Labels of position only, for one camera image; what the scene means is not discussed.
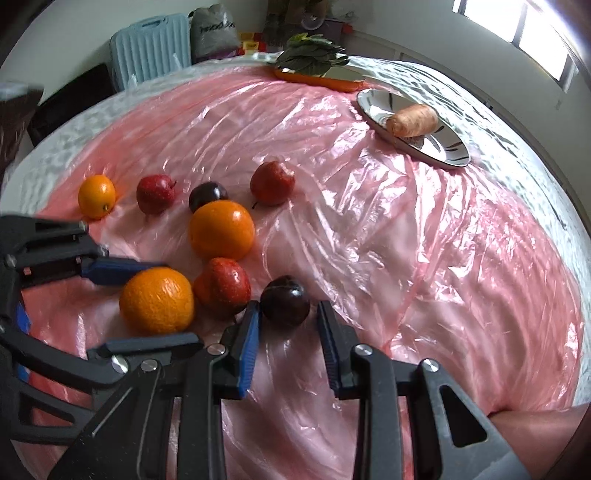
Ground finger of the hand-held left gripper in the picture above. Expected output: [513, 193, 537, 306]
[0, 318, 204, 446]
[0, 215, 169, 296]

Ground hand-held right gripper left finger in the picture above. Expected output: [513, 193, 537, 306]
[48, 301, 262, 480]

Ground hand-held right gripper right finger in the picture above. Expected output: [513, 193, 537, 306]
[316, 300, 532, 480]

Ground dark purple plum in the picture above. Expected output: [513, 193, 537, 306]
[260, 275, 311, 326]
[188, 181, 229, 213]

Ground red apple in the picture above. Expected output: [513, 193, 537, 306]
[192, 257, 252, 317]
[250, 161, 296, 210]
[136, 174, 177, 215]

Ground small orange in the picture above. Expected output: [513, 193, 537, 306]
[78, 174, 117, 220]

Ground pink plastic sheet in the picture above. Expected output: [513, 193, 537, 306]
[18, 69, 585, 480]

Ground dark blurred object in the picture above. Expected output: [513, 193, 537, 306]
[0, 82, 45, 190]

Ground light blue suitcase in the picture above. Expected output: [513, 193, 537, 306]
[110, 16, 192, 90]

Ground person's bare leg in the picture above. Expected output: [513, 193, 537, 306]
[488, 406, 583, 480]

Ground shiny metal plate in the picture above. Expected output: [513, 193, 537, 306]
[356, 89, 471, 169]

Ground bread roll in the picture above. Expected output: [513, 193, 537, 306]
[385, 104, 439, 138]

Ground grey plastic bag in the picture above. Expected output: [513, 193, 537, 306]
[189, 4, 241, 63]

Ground colourful boxes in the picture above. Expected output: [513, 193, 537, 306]
[238, 30, 278, 55]

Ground orange rimmed tray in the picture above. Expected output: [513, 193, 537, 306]
[272, 65, 368, 92]

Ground leafy green vegetable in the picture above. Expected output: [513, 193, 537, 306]
[279, 33, 351, 77]

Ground brown hanging clothes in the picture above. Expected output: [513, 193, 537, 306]
[277, 0, 333, 40]

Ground window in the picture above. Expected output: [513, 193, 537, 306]
[450, 0, 580, 93]

